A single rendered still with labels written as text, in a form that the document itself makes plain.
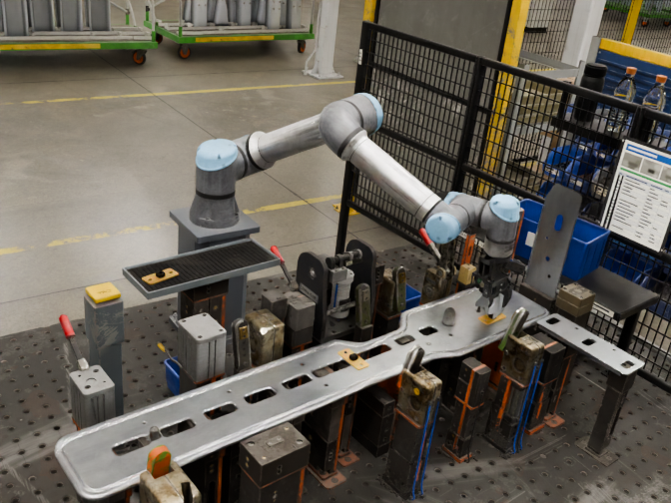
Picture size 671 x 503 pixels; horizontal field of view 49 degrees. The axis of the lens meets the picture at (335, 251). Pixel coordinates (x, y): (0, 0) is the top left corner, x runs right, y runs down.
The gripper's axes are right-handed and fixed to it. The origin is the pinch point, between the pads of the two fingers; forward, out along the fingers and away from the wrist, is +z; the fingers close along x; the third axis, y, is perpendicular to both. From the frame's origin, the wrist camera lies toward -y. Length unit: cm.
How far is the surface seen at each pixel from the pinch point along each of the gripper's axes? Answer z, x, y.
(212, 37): 107, -668, -290
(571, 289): -0.6, 6.8, -26.2
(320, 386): -4, -1, 60
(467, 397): 9.7, 13.2, 22.8
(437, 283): -0.3, -19.0, 2.6
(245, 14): 96, -705, -359
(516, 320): -6.9, 12.3, 6.4
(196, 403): -6, -10, 87
